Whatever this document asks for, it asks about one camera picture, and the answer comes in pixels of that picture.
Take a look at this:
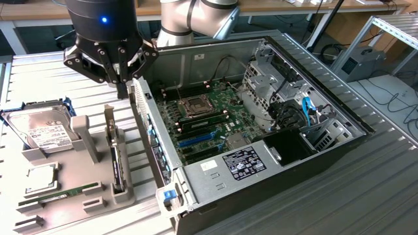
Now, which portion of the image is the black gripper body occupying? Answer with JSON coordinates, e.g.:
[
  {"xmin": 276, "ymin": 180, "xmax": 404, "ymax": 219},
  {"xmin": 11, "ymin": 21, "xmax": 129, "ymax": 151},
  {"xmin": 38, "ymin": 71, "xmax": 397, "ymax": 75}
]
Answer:
[{"xmin": 65, "ymin": 0, "xmax": 145, "ymax": 48}]

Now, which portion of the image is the graphics card with metal bracket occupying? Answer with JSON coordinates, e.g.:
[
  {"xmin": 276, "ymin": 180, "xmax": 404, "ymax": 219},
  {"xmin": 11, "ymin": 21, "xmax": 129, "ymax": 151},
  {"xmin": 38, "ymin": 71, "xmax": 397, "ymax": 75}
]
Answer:
[{"xmin": 103, "ymin": 104, "xmax": 127, "ymax": 191}]

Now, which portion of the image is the black office chair base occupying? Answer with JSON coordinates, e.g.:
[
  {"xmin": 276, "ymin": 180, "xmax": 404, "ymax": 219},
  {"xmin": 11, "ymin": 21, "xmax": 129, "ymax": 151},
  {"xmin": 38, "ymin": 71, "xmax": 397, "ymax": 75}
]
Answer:
[{"xmin": 54, "ymin": 26, "xmax": 78, "ymax": 48}]

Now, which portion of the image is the CPU socket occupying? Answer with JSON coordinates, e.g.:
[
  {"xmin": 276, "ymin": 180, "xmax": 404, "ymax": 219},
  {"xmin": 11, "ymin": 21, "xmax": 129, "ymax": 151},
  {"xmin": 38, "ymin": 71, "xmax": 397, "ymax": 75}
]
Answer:
[{"xmin": 178, "ymin": 96, "xmax": 213, "ymax": 118}]

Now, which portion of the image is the silver hard disk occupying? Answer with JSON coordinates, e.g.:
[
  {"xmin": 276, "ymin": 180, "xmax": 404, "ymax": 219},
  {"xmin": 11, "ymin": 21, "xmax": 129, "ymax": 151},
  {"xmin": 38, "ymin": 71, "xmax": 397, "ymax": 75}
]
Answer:
[{"xmin": 0, "ymin": 106, "xmax": 75, "ymax": 154}]

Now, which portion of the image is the black RAM slot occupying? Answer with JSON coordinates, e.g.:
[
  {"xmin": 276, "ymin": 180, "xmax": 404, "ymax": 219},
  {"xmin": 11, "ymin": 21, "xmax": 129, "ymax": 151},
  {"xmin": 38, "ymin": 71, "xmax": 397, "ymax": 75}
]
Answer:
[{"xmin": 178, "ymin": 110, "xmax": 229, "ymax": 123}]

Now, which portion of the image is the green motherboard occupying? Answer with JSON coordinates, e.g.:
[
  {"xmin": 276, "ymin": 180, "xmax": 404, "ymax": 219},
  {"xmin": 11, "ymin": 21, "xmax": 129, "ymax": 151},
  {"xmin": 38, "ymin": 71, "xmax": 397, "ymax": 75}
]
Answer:
[{"xmin": 155, "ymin": 82, "xmax": 272, "ymax": 165}]

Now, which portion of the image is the green RAM stick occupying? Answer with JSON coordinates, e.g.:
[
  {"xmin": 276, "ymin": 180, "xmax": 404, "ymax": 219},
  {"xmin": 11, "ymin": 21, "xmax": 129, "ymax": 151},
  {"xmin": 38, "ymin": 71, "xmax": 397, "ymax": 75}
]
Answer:
[
  {"xmin": 179, "ymin": 118, "xmax": 230, "ymax": 132},
  {"xmin": 18, "ymin": 181, "xmax": 99, "ymax": 206}
]

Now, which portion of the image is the blue expansion slot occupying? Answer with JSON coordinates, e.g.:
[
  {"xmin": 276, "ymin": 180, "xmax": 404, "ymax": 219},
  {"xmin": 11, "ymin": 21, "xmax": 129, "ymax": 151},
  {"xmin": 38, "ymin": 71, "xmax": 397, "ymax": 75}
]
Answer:
[{"xmin": 178, "ymin": 133, "xmax": 213, "ymax": 147}]

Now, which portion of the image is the metal disk bay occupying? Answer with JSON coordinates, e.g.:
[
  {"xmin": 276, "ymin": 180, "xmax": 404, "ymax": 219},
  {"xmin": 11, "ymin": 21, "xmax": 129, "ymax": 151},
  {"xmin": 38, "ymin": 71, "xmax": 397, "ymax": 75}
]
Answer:
[{"xmin": 244, "ymin": 60, "xmax": 314, "ymax": 133}]

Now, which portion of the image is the black expansion slot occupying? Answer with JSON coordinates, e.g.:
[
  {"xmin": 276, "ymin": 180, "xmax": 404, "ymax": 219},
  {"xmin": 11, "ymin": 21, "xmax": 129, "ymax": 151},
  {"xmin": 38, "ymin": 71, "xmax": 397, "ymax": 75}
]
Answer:
[{"xmin": 182, "ymin": 146, "xmax": 221, "ymax": 160}]

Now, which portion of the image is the silver chipset heatsink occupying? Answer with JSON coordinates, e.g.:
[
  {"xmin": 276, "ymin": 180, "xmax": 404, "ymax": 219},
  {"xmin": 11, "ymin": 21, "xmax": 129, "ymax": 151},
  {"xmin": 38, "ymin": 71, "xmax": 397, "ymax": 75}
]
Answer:
[{"xmin": 228, "ymin": 134, "xmax": 249, "ymax": 150}]

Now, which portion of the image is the grey parts rack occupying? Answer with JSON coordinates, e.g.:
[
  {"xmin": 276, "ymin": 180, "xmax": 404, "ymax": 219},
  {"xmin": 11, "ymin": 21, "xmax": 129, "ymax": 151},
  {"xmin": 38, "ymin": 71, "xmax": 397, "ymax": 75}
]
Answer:
[{"xmin": 12, "ymin": 104, "xmax": 137, "ymax": 233}]

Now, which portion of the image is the silver CPU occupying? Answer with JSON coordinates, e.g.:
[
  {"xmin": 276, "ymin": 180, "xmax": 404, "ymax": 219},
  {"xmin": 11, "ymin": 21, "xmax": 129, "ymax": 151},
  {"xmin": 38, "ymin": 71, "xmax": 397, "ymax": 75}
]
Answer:
[{"xmin": 26, "ymin": 166, "xmax": 57, "ymax": 194}]

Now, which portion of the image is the grey power supply unit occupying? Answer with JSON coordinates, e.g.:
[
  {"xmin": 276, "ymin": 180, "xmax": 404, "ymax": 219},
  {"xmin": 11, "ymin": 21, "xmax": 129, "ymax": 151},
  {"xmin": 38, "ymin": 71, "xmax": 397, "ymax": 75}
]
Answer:
[{"xmin": 182, "ymin": 141, "xmax": 285, "ymax": 204}]

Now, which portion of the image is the blue case latch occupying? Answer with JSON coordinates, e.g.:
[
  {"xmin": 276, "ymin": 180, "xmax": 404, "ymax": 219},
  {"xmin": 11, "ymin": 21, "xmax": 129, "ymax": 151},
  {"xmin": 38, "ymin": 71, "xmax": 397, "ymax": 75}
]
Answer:
[{"xmin": 162, "ymin": 190, "xmax": 178, "ymax": 203}]

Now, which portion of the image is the black stand pole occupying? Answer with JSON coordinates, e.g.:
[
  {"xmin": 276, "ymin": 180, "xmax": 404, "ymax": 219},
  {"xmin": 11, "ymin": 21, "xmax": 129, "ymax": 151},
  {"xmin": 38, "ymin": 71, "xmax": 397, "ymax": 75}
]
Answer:
[{"xmin": 305, "ymin": 0, "xmax": 346, "ymax": 48}]

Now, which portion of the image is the grey control box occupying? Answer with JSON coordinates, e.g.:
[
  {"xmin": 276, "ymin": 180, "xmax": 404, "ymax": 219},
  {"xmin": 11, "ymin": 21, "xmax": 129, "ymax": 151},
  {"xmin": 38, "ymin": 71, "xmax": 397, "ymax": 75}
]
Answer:
[{"xmin": 340, "ymin": 46, "xmax": 389, "ymax": 83}]

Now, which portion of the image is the open black PC case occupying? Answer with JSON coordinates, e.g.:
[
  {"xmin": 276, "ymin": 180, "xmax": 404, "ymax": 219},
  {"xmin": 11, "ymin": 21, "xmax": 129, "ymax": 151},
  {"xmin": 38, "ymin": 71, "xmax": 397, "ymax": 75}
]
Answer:
[{"xmin": 127, "ymin": 35, "xmax": 377, "ymax": 235}]

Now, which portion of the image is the wooden desk white frame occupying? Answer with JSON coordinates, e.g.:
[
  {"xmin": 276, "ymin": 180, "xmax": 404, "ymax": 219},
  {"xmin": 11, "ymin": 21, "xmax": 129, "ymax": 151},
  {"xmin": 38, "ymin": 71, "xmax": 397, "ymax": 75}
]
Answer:
[
  {"xmin": 238, "ymin": 0, "xmax": 413, "ymax": 48},
  {"xmin": 0, "ymin": 0, "xmax": 241, "ymax": 56}
]

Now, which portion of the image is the black power wire bundle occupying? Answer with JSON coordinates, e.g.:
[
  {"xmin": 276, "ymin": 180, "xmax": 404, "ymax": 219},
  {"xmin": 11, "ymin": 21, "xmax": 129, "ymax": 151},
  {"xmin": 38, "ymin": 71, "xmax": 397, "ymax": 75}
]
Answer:
[{"xmin": 269, "ymin": 101, "xmax": 308, "ymax": 130}]

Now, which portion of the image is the blue wire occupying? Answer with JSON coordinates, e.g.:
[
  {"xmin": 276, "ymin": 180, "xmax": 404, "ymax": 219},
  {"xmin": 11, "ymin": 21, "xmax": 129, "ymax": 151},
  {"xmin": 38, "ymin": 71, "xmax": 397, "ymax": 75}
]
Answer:
[{"xmin": 302, "ymin": 96, "xmax": 317, "ymax": 127}]

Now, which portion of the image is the black coiled cable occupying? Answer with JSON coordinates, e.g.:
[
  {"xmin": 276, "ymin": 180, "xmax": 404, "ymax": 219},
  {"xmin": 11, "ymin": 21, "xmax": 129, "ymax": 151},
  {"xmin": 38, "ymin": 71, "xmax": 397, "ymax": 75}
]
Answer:
[{"xmin": 322, "ymin": 44, "xmax": 342, "ymax": 61}]

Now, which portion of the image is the grey wire bundle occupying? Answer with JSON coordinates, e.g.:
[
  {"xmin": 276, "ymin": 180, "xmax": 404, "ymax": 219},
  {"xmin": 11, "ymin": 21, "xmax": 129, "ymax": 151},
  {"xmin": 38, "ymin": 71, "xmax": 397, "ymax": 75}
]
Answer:
[{"xmin": 302, "ymin": 118, "xmax": 330, "ymax": 138}]

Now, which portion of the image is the black floor cable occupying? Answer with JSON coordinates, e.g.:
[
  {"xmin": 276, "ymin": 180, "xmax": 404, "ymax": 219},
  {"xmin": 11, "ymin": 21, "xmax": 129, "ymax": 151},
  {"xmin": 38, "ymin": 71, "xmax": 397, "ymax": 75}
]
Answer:
[{"xmin": 358, "ymin": 78, "xmax": 418, "ymax": 125}]

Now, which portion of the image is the aluminium slat frame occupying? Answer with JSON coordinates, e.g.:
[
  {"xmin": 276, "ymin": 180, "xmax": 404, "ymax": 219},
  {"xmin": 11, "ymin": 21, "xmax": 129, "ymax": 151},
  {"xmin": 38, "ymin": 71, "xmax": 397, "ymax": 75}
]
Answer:
[{"xmin": 329, "ymin": 14, "xmax": 418, "ymax": 76}]

